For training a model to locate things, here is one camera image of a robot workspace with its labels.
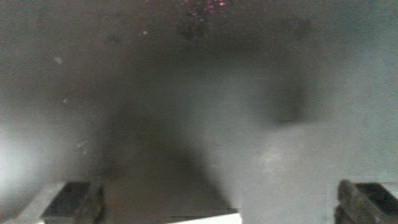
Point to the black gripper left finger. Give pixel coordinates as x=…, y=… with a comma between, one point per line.
x=77, y=206

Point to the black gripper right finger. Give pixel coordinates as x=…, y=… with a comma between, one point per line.
x=367, y=203

